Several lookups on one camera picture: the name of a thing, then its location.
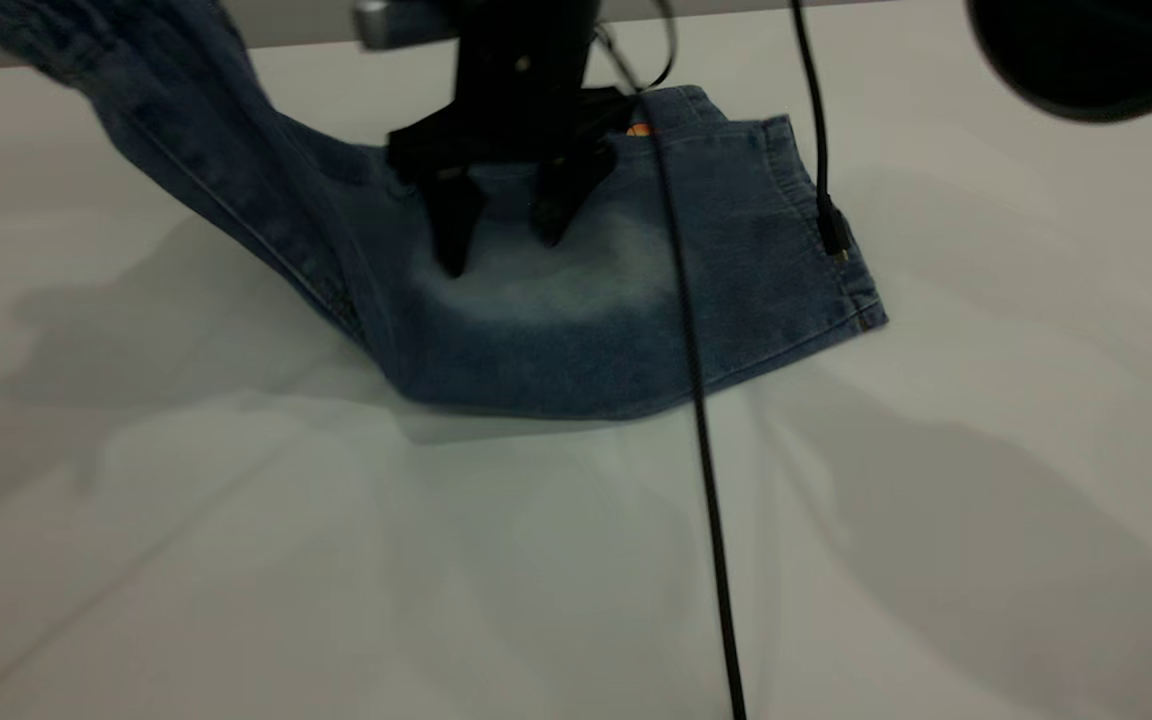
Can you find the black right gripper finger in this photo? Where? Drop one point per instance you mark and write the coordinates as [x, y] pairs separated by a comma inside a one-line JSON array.
[[456, 220], [561, 200]]

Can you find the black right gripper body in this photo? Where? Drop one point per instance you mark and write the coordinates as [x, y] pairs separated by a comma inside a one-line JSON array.
[[521, 100]]

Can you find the blue denim shorts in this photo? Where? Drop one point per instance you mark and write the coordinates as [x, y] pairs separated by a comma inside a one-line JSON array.
[[586, 340]]

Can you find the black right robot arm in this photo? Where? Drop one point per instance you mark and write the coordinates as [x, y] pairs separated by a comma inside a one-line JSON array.
[[1096, 50]]

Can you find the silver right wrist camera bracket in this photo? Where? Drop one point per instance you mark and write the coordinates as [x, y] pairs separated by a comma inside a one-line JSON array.
[[396, 22]]

